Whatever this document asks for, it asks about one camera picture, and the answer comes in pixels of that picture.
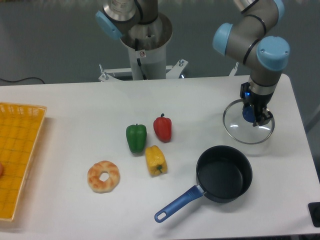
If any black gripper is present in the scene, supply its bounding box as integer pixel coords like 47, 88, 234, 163
240, 82, 274, 127

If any glass lid blue knob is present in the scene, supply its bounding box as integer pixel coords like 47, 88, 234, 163
222, 99, 275, 145

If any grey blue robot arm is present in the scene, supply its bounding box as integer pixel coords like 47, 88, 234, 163
95, 0, 290, 126

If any red bell pepper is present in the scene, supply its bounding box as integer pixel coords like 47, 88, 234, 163
153, 113, 172, 143

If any black device table corner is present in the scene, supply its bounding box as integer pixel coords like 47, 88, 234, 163
308, 202, 320, 228

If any yellow bell pepper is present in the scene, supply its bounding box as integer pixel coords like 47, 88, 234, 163
145, 145, 168, 176

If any green bell pepper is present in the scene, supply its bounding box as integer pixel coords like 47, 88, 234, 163
125, 124, 147, 153

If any yellow woven basket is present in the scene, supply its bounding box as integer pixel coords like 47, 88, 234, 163
0, 102, 47, 222

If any black saucepan blue handle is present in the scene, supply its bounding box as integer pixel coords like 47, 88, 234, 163
154, 145, 253, 223

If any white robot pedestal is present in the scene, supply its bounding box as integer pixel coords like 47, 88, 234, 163
96, 11, 188, 80

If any bagel bread ring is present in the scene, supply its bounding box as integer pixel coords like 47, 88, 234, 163
86, 160, 121, 194

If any black cable on floor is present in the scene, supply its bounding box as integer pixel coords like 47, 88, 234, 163
0, 76, 46, 84

